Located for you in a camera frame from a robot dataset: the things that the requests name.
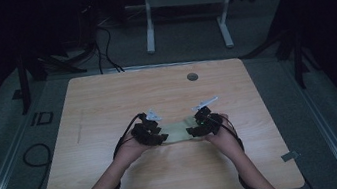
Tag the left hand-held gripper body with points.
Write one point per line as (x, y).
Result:
(148, 128)

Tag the round grey table grommet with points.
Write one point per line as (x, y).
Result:
(192, 77)

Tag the person's left hand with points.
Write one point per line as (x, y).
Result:
(129, 152)

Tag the black metal stand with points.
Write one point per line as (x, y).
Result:
(299, 61)
(24, 85)

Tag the black tripod legs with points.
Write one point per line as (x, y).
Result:
(61, 65)

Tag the grey tape piece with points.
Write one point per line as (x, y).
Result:
(290, 156)

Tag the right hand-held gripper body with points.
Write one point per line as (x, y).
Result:
(207, 119)

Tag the person's right hand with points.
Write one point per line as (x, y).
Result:
(225, 140)

